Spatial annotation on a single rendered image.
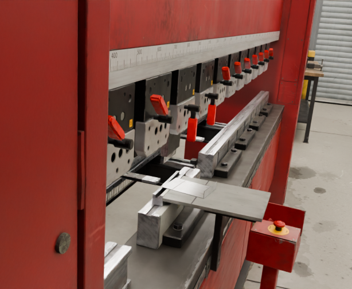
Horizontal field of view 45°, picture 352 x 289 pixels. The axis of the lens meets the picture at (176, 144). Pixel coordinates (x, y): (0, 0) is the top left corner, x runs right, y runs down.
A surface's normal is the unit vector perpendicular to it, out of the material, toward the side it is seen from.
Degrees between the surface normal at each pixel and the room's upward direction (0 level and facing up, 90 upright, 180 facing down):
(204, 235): 0
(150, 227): 90
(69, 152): 90
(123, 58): 90
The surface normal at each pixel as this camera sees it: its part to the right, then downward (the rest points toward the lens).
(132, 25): 0.94, 0.16
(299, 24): -0.32, 0.25
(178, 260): 0.07, -0.95
